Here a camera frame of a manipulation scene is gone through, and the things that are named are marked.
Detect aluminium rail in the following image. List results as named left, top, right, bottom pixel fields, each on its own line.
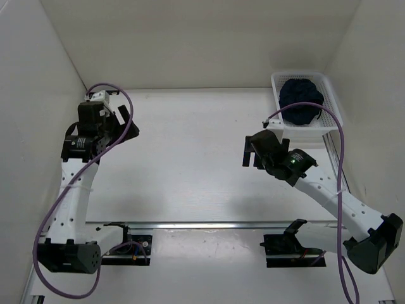
left=323, top=133, right=350, bottom=192
left=85, top=221, right=346, bottom=231

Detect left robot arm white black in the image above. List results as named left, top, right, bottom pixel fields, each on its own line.
left=36, top=101, right=139, bottom=274

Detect white plastic perforated basket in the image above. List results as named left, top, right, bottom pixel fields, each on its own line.
left=271, top=70, right=342, bottom=144

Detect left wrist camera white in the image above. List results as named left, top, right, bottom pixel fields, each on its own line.
left=85, top=90, right=110, bottom=106

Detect navy blue shorts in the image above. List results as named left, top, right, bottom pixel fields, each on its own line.
left=279, top=79, right=324, bottom=126

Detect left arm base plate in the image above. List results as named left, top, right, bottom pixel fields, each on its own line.
left=90, top=222, right=153, bottom=266

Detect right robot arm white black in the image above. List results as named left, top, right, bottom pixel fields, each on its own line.
left=242, top=130, right=403, bottom=274

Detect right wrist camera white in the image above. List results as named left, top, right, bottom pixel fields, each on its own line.
left=262, top=118, right=284, bottom=141

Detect aluminium front rail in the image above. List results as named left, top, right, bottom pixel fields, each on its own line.
left=85, top=221, right=346, bottom=231

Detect aluminium right rail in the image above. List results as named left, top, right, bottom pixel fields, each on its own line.
left=323, top=133, right=350, bottom=192

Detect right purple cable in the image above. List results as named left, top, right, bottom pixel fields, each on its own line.
left=267, top=103, right=360, bottom=304

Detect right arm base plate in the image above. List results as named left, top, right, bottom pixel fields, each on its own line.
left=260, top=234, right=326, bottom=269

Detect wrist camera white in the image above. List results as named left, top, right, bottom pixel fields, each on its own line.
left=262, top=118, right=284, bottom=141
left=85, top=90, right=110, bottom=106

